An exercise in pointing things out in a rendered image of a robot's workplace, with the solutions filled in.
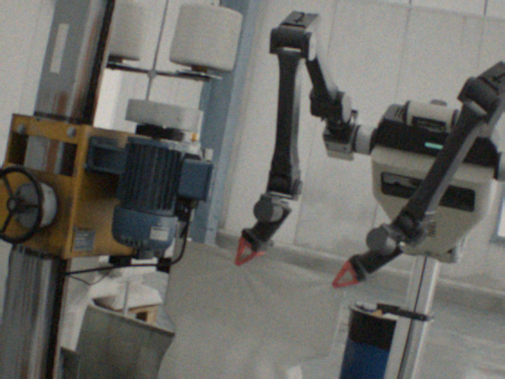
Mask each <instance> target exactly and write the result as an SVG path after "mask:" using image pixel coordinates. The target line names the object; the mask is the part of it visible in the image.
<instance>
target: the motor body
mask: <svg viewBox="0 0 505 379"><path fill-rule="evenodd" d="M126 141H127V142H129V143H126V144H125V146H124V148H125V153H124V159H125V154H126V151H128V152H127V157H126V163H125V167H124V162H123V168H124V174H123V168H122V172H121V175H120V176H119V181H118V186H117V192H116V196H115V197H116V198H117V199H119V200H120V205H115V210H113V211H112V214H114V217H113V223H112V229H111V233H112V236H113V239H114V240H115V241H116V242H117V243H118V244H120V245H124V246H128V247H131V248H135V249H141V250H146V251H157V252H158V251H165V250H167V249H169V248H170V246H171V245H172V244H173V241H174V237H175V234H176V231H175V229H176V226H178V225H179V223H177V220H178V218H177V217H176V216H174V215H173V211H174V207H175V202H176V198H177V191H175V186H176V180H177V176H178V170H179V162H182V160H183V158H184V152H189V146H188V145H184V144H182V145H180V144H175V143H166V142H161V141H155V140H152V139H146V138H142V137H137V136H131V135H127V139H126Z"/></svg>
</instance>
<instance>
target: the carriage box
mask: <svg viewBox="0 0 505 379"><path fill-rule="evenodd" d="M29 135H32V136H37V137H38V136H40V137H44V138H49V139H52V140H57V141H61V142H69V143H76V144H78V150H77V156H76V161H75V166H74V171H73V176H66V175H61V174H57V173H53V172H46V171H39V170H35V169H32V168H27V167H26V168H27V169H29V170H31V171H32V173H33V174H34V175H36V176H37V177H38V179H39V181H40V182H41V183H44V184H46V185H47V186H49V187H50V188H53V193H54V195H55V197H56V200H57V210H56V214H55V216H54V219H53V220H52V222H51V224H49V225H47V226H45V227H41V228H40V229H39V230H38V232H37V233H36V234H35V235H34V236H33V237H32V238H31V239H29V241H27V242H25V243H23V244H21V245H26V246H29V247H31V248H35V249H37V250H41V251H43V252H46V253H50V254H55V255H58V256H60V258H61V259H68V258H75V257H82V258H87V257H98V256H109V255H120V254H121V255H131V254H132V255H135V254H136V249H135V248H131V247H128V246H124V245H120V244H118V243H117V242H116V241H115V240H114V239H113V236H112V233H111V229H112V223H113V217H114V214H112V211H113V210H115V205H120V200H119V199H117V198H116V197H115V196H116V192H117V186H118V181H119V176H120V174H116V173H114V174H113V175H107V174H98V173H88V172H85V168H86V167H87V165H86V160H87V151H88V146H89V141H90V137H91V135H95V136H100V137H105V138H110V139H119V145H118V147H122V148H124V146H125V144H126V143H129V142H127V141H126V139H127V135H131V136H137V137H142V138H146V139H152V140H154V138H152V137H148V136H143V135H138V134H135V133H132V132H123V131H118V130H113V129H109V128H104V127H99V126H95V125H94V126H88V125H82V126H78V125H71V124H66V123H58V122H53V121H49V120H45V119H36V118H32V116H29V115H25V114H23V115H20V114H16V113H13V114H12V119H11V124H10V129H9V135H8V140H7V146H6V152H5V161H4V166H3V168H4V167H7V166H10V165H22V166H24V160H25V155H26V150H27V145H28V141H29ZM6 176H7V179H8V180H9V184H10V186H11V188H12V191H13V193H15V190H16V188H17V187H20V185H22V184H24V183H26V182H32V181H31V180H30V179H29V178H28V177H26V176H25V175H23V174H21V173H19V172H13V173H9V174H8V175H6ZM8 199H9V193H8V190H7V188H6V186H5V182H4V179H1V181H0V229H2V227H3V225H4V224H5V220H6V218H7V216H8V214H9V211H8V210H7V207H6V202H7V200H8ZM29 230H30V228H27V227H23V226H21V225H20V224H19V223H18V222H16V221H15V218H14V215H13V216H12V218H11V220H10V224H9V226H8V227H7V229H6V230H5V234H6V235H8V236H11V237H18V236H22V235H24V234H25V233H28V231H29ZM77 231H85V232H90V231H96V234H95V239H94V249H92V250H81V251H74V242H75V236H76V232H77ZM60 250H61V251H60Z"/></svg>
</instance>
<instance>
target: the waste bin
mask: <svg viewBox="0 0 505 379"><path fill-rule="evenodd" d="M347 307H348V309H349V310H350V314H349V319H348V333H347V336H346V341H345V347H344V356H343V361H342V366H341V371H340V373H339V376H338V379H382V378H384V375H385V371H386V367H387V363H388V357H389V353H390V350H391V346H392V341H393V337H394V333H395V328H396V324H397V319H391V318H386V317H383V316H377V315H374V314H372V313H373V312H374V311H376V310H381V313H382V315H385V314H387V313H389V314H391V315H394V316H398V309H399V308H401V307H402V306H396V305H392V304H388V303H383V302H371V301H352V302H350V303H349V304H348V306H347ZM369 312H370V313H369Z"/></svg>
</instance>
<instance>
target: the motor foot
mask: <svg viewBox="0 0 505 379"><path fill-rule="evenodd" d="M118 145H119V139H110V138H105V137H100V136H95V135H91V137H90V141H89V146H88V151H87V160H86V165H87V167H86V168H85V172H88V173H98V174H107V175H113V174H114V173H116V174H120V175H121V172H122V168H123V162H124V167H125V163H126V157H127V152H128V151H126V154H125V159H124V153H125V148H122V147H118ZM123 174H124V168H123Z"/></svg>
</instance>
